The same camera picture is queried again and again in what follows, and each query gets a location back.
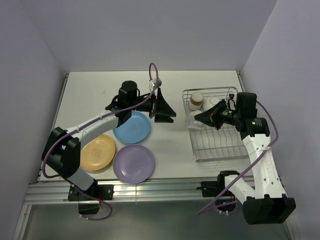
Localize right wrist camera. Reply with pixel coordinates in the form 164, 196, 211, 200
227, 93, 236, 108

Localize metal wire dish rack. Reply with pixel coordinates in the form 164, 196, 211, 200
182, 86, 248, 162

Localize brown white ceramic cup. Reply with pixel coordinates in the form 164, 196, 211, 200
188, 91, 204, 111

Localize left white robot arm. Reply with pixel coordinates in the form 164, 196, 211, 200
41, 78, 177, 200

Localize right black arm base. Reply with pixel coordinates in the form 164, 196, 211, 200
196, 170, 239, 205

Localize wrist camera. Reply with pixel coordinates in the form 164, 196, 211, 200
148, 78, 162, 92
227, 93, 236, 108

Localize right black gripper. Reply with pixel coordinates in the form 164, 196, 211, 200
194, 98, 241, 130

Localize small clear glass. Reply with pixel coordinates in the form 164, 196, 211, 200
185, 117, 206, 130

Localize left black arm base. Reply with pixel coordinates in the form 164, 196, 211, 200
67, 184, 114, 217

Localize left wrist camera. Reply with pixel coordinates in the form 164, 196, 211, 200
148, 78, 162, 92

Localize purple plastic plate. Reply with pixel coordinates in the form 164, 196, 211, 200
112, 144, 155, 185

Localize blue plastic plate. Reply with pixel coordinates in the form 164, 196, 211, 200
113, 111, 151, 144

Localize flower patterned small dish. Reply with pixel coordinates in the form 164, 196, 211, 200
188, 110, 202, 119

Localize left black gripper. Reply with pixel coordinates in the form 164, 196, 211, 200
128, 88, 176, 124

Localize aluminium mounting rail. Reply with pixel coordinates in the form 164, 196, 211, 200
23, 176, 287, 206

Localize orange plastic plate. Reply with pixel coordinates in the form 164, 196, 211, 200
80, 134, 116, 172

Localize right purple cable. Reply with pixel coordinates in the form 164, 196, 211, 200
196, 99, 280, 216

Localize white ceramic bowl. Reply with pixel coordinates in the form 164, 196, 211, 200
201, 96, 220, 112

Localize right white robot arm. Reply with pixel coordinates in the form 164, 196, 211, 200
194, 92, 296, 225

